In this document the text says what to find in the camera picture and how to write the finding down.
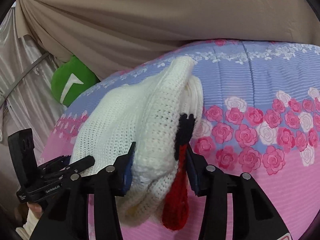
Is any pink floral bed sheet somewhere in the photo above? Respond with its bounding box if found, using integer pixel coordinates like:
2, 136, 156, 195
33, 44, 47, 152
39, 40, 319, 239

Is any green plush pillow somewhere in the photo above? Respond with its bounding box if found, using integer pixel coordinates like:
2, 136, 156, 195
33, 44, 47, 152
51, 55, 100, 107

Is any silver satin curtain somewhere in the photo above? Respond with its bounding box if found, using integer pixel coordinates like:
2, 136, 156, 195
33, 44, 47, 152
1, 7, 63, 210

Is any beige backdrop curtain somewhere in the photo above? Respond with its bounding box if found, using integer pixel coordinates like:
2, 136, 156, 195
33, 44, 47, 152
16, 0, 319, 78

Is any cream sleeve forearm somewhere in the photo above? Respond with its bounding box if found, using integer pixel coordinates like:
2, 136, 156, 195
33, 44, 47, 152
15, 209, 43, 240

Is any white red black knit sweater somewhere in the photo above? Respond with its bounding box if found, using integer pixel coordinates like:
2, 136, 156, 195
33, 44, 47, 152
71, 56, 203, 226

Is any person's left hand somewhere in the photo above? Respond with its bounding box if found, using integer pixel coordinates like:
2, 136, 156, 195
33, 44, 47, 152
27, 202, 43, 219

